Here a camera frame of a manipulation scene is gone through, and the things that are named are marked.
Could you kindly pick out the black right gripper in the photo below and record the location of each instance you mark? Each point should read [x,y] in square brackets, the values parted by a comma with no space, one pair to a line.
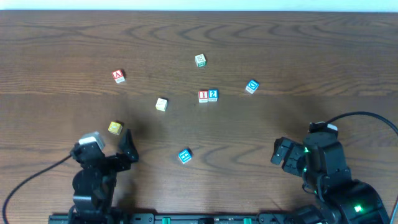
[292,158]

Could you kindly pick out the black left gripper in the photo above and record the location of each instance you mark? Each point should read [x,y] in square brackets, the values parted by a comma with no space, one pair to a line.
[115,162]

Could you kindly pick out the red letter A block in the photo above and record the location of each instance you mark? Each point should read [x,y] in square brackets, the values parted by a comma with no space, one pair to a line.
[118,76]

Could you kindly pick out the blue number 2 block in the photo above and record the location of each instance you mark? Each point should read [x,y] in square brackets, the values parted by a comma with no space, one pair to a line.
[212,95]

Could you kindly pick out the red letter I block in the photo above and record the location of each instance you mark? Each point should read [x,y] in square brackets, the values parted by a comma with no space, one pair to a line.
[203,96]

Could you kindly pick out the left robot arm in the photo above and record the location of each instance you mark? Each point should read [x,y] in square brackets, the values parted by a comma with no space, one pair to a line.
[94,184]

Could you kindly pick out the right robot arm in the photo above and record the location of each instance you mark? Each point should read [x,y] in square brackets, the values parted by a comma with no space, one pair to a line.
[320,161]

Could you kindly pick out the pale yellow wooden block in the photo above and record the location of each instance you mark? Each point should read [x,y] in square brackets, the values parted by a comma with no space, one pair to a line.
[161,104]

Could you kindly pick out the blue letter H block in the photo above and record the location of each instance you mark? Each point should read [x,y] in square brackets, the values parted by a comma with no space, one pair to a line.
[185,156]

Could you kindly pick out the blue letter D block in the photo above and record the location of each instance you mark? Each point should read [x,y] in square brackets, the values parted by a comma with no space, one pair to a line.
[252,86]

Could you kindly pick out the green lettered white block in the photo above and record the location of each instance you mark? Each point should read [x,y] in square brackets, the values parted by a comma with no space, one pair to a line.
[200,60]

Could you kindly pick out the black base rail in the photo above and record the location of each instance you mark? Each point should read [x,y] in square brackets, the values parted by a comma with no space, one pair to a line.
[150,218]

